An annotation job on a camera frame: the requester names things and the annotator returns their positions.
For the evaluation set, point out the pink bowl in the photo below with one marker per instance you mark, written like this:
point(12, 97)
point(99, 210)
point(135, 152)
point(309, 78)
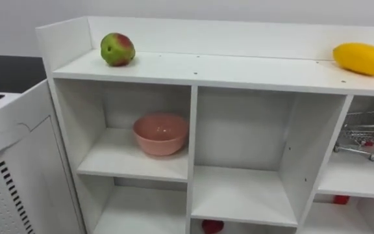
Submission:
point(160, 134)

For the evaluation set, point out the white shelf unit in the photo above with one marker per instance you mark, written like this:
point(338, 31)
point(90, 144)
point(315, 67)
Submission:
point(239, 130)

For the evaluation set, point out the green red apple soft toy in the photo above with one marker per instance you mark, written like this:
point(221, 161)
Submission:
point(117, 49)

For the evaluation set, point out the small red object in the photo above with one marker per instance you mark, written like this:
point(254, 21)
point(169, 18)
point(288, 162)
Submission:
point(341, 199)

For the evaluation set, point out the white air purifier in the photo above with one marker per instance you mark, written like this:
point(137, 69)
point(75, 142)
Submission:
point(18, 162)

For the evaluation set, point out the miniature metal shopping cart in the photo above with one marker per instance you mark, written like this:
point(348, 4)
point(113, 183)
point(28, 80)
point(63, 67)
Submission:
point(362, 131)

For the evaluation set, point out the black panel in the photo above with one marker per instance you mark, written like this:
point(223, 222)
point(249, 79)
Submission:
point(8, 73)

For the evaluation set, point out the yellow mango soft toy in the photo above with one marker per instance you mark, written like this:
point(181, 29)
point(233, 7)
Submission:
point(364, 58)

